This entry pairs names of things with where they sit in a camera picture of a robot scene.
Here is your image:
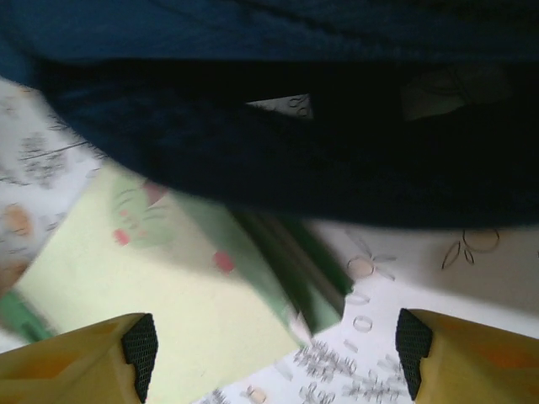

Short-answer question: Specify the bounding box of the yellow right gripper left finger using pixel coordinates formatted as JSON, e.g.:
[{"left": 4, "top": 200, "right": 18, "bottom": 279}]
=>
[{"left": 0, "top": 313, "right": 160, "bottom": 404}]

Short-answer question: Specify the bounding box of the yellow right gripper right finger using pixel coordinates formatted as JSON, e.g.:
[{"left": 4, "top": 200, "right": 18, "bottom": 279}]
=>
[{"left": 395, "top": 308, "right": 539, "bottom": 404}]

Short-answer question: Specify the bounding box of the green notebook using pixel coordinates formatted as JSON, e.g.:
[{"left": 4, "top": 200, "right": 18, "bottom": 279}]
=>
[{"left": 0, "top": 163, "right": 355, "bottom": 401}]

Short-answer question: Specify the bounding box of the navy blue backpack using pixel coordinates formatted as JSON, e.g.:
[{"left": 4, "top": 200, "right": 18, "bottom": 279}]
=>
[{"left": 0, "top": 0, "right": 539, "bottom": 231}]

